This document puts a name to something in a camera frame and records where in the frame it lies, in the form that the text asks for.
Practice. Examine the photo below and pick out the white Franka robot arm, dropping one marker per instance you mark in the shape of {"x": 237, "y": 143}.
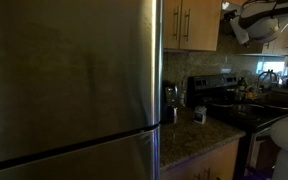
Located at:
{"x": 264, "y": 28}

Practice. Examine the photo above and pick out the black air fryer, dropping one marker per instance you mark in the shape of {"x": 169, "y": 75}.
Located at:
{"x": 170, "y": 103}

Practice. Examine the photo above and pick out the clear spray bottle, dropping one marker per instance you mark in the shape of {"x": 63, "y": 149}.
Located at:
{"x": 182, "y": 96}

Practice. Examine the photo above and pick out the small white box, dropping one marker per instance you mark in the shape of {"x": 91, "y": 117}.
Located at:
{"x": 200, "y": 115}

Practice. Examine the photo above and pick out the black electric stove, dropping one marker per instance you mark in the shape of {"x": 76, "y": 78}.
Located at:
{"x": 217, "y": 86}

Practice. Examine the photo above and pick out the stainless steel fridge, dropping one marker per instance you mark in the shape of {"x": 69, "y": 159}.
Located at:
{"x": 67, "y": 83}

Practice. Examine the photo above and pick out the wooden upper cabinet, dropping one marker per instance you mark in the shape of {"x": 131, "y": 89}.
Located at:
{"x": 200, "y": 23}

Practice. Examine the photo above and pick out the wooden lower cabinet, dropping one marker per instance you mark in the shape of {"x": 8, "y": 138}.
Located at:
{"x": 210, "y": 160}

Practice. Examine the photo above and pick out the dark green bottle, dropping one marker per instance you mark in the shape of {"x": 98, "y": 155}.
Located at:
{"x": 242, "y": 87}

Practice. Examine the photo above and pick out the black range hood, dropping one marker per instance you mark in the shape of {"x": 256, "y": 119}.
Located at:
{"x": 227, "y": 26}

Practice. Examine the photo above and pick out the metal kitchen faucet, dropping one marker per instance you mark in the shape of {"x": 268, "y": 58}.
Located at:
{"x": 267, "y": 76}

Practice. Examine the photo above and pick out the kitchen sink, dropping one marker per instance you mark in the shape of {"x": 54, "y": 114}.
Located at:
{"x": 280, "y": 100}

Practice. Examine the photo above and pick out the backsplash wall outlet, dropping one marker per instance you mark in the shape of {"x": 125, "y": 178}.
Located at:
{"x": 226, "y": 71}

